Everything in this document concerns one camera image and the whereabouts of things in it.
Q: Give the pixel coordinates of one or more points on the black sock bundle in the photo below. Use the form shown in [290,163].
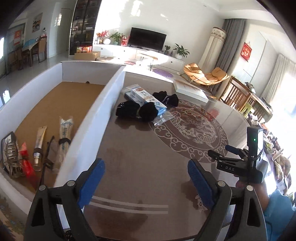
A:
[128,109]
[148,112]

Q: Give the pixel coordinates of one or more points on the gold cosmetic tube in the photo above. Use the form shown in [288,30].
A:
[39,140]

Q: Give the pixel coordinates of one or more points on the blue sleeve forearm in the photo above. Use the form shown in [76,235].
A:
[277,215]

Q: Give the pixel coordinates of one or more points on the red wall hanging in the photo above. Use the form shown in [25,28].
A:
[246,52]

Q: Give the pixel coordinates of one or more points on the wooden dining chair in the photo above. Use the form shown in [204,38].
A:
[236,94]

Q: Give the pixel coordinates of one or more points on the grey window curtain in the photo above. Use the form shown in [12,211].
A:
[234,29]

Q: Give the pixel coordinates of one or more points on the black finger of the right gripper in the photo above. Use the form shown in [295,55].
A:
[242,153]
[218,157]

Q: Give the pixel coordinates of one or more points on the black sock with white dots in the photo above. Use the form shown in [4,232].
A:
[168,100]

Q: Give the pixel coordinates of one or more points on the white TV cabinet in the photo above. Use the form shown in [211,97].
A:
[139,57]

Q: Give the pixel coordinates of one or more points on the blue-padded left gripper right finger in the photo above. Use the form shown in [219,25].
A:
[247,221]

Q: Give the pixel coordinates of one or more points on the dark glass display cabinet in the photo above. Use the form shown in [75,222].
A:
[83,25]

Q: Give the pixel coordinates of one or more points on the cardboard box on floor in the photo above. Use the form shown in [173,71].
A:
[90,56]

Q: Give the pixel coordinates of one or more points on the red packet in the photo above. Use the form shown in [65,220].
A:
[27,167]

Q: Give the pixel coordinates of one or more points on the orange lounge chair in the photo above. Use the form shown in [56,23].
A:
[197,76]

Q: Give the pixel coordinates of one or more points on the white standing air conditioner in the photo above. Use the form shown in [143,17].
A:
[212,50]

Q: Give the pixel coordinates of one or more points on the green potted plant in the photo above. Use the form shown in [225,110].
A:
[180,52]

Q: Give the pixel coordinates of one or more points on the black flat screen television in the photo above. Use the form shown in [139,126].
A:
[146,38]

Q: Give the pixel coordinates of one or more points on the white blue packaged item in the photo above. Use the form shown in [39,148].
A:
[64,142]

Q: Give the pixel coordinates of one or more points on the white divided organizer box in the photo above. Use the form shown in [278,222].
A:
[83,90]

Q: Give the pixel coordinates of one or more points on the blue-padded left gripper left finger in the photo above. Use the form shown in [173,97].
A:
[44,223]

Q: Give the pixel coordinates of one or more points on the purple round mat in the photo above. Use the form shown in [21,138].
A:
[162,74]

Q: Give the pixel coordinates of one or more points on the small glass perfume bottle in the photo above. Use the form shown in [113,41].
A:
[37,156]

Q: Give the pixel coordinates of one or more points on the person's right hand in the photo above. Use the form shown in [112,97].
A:
[260,189]

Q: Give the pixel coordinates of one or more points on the red flower arrangement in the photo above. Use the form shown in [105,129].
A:
[101,36]

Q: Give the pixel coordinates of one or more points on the white blue medicine box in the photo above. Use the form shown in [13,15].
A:
[141,96]

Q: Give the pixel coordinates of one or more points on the phone case in plastic bag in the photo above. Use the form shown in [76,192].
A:
[159,120]

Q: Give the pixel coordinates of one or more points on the white flat box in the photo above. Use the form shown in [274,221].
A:
[188,90]

